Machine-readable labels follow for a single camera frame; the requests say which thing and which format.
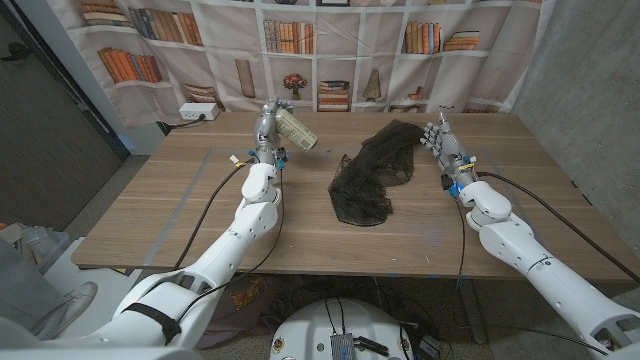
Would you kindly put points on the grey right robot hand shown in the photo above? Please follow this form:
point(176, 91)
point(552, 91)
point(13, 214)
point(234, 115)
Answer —
point(450, 150)

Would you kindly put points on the dark door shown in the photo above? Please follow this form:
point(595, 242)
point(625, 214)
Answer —
point(50, 150)

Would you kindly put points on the white robot torso base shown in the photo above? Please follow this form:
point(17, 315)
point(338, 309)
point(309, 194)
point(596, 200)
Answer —
point(305, 325)

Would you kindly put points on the purple cloth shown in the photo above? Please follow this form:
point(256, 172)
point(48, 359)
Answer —
point(235, 325)

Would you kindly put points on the cream bottle with orange label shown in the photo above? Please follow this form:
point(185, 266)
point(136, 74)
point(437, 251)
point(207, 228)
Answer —
point(296, 131)

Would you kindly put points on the clear plastic container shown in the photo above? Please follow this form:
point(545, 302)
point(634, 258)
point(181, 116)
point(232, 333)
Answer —
point(42, 242)

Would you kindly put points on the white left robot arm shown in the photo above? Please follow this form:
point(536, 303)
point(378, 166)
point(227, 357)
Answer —
point(225, 255)

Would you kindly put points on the grey finned module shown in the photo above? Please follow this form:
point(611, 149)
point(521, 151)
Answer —
point(342, 346)

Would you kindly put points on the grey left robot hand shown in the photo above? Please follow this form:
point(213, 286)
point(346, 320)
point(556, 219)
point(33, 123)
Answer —
point(265, 135)

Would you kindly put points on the black mesh netting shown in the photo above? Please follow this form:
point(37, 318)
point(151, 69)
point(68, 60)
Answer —
point(370, 180)

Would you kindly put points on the grey table leg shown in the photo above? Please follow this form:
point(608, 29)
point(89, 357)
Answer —
point(472, 310)

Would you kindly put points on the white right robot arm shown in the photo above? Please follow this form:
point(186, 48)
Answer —
point(540, 265)

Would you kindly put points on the printed bookshelf backdrop curtain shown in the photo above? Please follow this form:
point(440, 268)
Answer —
point(225, 75)

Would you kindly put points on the white shoe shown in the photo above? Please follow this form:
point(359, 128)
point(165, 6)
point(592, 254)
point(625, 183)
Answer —
point(67, 307)

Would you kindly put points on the white power strip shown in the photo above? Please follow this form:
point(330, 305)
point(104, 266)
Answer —
point(197, 111)

